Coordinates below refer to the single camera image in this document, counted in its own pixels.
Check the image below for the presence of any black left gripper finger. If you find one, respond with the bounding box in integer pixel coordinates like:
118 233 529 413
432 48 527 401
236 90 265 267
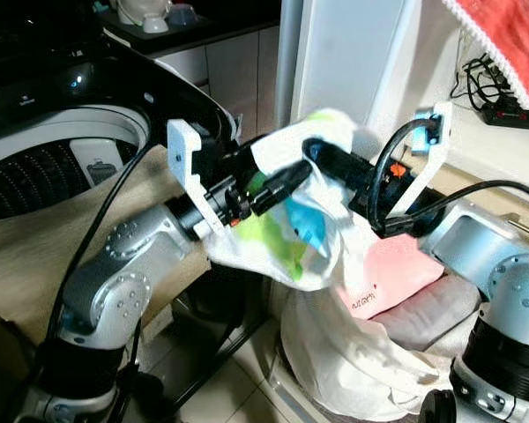
260 163 314 199
245 194 294 219

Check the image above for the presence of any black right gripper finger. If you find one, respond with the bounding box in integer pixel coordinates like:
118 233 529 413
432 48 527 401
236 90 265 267
302 138 376 189

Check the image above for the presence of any white garment green blue print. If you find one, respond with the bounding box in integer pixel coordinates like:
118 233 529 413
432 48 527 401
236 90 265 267
201 109 361 290

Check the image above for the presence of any black top-load washing machine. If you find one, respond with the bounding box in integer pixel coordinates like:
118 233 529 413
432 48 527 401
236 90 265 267
0 37 244 353

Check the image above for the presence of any beige cabinet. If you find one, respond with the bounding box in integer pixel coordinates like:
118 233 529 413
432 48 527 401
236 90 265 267
166 25 281 124

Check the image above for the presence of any white appliance panel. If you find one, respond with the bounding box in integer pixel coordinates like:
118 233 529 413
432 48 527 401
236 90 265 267
291 0 446 135

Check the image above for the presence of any grey vertical pipe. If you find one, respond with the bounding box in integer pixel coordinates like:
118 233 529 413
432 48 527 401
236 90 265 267
275 0 306 124

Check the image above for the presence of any greyish pink folded garment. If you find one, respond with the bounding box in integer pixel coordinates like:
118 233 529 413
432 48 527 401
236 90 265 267
373 275 482 352

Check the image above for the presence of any small grey bowl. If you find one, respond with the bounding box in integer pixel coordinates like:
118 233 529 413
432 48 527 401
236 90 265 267
168 4 200 28

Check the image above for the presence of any white cloth laundry bag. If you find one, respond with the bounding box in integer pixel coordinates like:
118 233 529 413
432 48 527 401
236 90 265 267
278 280 466 422

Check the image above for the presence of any red towel white trim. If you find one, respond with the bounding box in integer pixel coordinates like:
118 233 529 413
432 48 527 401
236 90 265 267
441 0 529 111

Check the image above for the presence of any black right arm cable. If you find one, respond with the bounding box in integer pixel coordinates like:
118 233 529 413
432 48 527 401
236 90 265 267
368 116 529 237

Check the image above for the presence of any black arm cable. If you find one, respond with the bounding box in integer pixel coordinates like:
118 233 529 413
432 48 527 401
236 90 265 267
48 137 173 353
368 116 529 237

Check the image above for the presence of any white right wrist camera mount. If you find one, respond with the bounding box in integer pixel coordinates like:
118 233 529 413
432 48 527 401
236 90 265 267
386 100 456 228

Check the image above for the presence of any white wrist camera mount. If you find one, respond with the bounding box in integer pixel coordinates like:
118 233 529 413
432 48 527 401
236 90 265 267
386 100 456 228
167 119 227 237

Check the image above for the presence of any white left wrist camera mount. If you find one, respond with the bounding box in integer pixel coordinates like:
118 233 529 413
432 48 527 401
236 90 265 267
167 119 227 237

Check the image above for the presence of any black power strip with cables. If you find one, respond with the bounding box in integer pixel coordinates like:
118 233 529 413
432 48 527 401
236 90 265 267
461 51 529 133

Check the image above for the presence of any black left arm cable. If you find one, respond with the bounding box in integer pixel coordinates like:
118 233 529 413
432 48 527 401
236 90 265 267
48 137 173 353

